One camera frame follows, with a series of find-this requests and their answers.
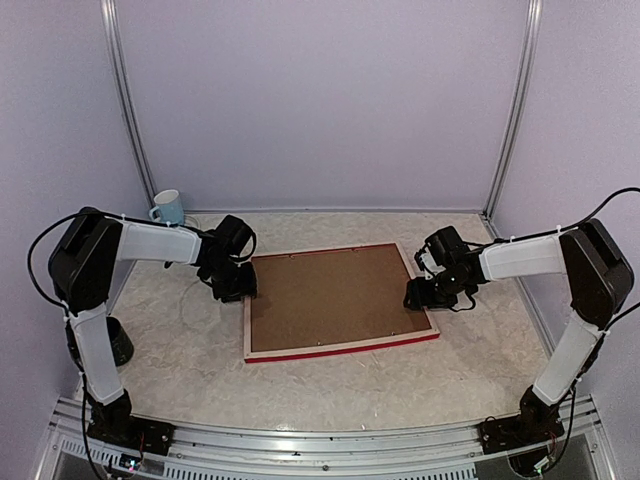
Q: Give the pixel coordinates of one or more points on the right aluminium corner post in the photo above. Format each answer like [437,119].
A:
[517,107]

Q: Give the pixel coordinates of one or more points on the red wooden picture frame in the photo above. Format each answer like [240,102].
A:
[247,325]

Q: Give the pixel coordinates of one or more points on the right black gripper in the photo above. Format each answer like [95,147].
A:
[419,296]

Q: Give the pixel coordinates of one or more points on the light blue mug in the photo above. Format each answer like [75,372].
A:
[167,208]

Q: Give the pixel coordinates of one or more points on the dark green mug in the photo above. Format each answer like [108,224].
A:
[121,345]

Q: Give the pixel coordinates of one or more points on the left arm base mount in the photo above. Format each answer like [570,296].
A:
[140,434]

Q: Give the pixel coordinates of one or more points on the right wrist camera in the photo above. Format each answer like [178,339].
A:
[426,263]

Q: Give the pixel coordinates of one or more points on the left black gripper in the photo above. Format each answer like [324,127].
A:
[249,286]

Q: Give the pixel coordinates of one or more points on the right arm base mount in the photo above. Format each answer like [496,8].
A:
[500,435]

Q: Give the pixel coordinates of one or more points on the left aluminium corner post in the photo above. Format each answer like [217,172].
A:
[117,59]

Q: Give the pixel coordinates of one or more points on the aluminium corner post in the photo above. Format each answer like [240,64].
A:
[517,107]
[117,59]

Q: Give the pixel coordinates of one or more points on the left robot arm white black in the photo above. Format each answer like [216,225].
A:
[81,268]

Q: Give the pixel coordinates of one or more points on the aluminium front rail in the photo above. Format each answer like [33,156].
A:
[208,452]

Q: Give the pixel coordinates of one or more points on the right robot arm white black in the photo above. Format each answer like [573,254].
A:
[599,278]

